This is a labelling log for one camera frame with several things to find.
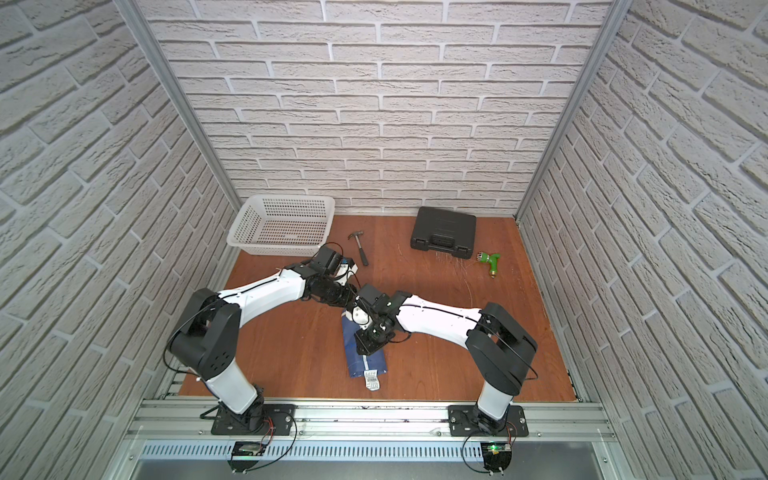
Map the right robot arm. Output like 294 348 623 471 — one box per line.
346 285 538 432

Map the black plastic tool case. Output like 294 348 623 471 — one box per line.
410 206 477 259

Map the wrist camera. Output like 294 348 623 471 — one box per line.
333 258 358 285
352 306 371 329

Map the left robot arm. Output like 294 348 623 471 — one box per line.
165 245 357 430

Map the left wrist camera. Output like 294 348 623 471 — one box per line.
333 258 358 285

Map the aluminium corner post left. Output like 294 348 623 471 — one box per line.
114 0 242 212

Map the white plastic basket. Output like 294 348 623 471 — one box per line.
227 195 335 257

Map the right electronics board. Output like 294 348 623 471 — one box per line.
480 442 512 473

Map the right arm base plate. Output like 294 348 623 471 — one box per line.
447 404 530 439

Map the left electronics board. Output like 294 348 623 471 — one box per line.
231 442 268 459

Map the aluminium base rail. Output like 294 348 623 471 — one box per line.
105 397 631 479

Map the blue striped pillowcase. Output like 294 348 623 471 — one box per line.
340 311 389 392

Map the aluminium corner post right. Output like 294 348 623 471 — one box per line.
515 0 633 223

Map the electronics board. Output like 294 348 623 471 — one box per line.
231 442 268 459
480 442 512 473

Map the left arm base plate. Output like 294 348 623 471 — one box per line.
211 403 297 436

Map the aluminium corner post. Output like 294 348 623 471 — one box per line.
114 0 242 212
515 0 633 223

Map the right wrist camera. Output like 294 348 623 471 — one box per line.
352 306 371 329

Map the hammer with black handle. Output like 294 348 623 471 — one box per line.
348 230 370 267

